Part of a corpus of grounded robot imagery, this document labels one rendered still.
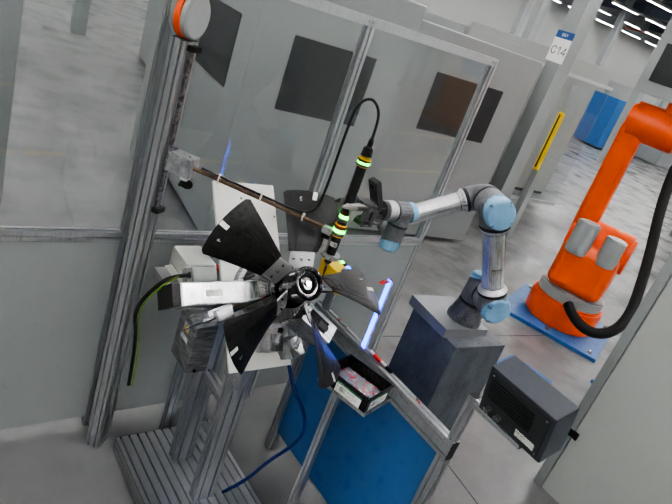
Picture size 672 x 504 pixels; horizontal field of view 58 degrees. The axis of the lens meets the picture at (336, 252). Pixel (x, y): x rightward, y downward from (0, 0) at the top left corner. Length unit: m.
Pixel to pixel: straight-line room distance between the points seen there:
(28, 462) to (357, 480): 1.36
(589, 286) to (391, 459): 3.61
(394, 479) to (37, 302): 1.54
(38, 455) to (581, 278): 4.46
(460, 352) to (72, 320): 1.59
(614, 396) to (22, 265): 2.83
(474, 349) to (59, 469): 1.80
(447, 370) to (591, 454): 1.30
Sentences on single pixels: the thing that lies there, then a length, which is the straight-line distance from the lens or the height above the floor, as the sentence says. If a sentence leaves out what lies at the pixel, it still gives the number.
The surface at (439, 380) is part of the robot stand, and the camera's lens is 2.59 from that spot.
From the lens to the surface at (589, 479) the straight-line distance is 3.70.
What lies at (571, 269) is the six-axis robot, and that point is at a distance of 5.76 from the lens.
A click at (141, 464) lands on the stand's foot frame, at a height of 0.06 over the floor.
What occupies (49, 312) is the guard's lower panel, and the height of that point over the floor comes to 0.64.
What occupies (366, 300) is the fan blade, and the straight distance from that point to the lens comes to 2.21.
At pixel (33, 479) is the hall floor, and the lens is 2.87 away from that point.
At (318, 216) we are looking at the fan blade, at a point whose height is 1.38.
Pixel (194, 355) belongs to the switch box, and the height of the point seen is 0.71.
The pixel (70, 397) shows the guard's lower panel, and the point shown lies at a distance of 2.97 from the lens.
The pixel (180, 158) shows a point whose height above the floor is 1.42.
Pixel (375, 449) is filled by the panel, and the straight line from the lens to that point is 2.56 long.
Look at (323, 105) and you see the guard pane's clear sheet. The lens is 2.72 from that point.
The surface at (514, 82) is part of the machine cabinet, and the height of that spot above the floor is 1.84.
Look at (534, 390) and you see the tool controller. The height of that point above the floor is 1.24.
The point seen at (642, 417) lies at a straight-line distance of 3.48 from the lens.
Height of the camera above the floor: 2.11
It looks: 22 degrees down
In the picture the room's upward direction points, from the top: 20 degrees clockwise
